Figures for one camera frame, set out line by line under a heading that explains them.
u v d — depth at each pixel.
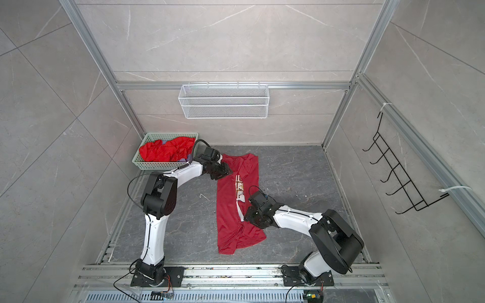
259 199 0.70
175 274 0.73
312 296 0.70
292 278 0.73
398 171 0.68
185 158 1.11
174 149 1.10
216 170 0.90
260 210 0.69
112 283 0.74
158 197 0.58
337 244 0.43
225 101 1.01
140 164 1.04
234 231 0.84
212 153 0.85
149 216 0.59
